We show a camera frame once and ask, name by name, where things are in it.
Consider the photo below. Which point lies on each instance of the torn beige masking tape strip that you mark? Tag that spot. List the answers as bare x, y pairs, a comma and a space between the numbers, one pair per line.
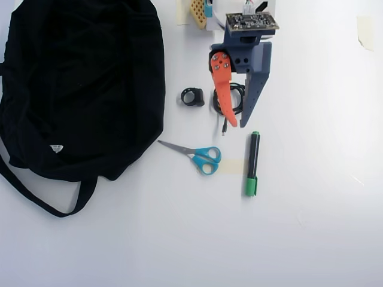
365, 31

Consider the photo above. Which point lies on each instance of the long beige masking tape strip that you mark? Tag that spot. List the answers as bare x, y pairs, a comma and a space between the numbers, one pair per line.
182, 13

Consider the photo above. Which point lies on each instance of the black fabric bag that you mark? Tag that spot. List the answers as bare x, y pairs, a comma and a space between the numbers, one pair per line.
74, 104

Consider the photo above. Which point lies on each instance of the small beige masking tape piece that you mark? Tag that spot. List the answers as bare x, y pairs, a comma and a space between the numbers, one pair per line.
232, 166

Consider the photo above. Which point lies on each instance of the green and black marker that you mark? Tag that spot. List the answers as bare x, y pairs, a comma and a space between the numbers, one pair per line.
252, 155

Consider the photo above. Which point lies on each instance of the camera circuit board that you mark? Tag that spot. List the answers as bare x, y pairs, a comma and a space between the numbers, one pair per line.
252, 21

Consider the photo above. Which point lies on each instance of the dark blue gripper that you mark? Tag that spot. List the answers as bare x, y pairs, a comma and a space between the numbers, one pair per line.
242, 61

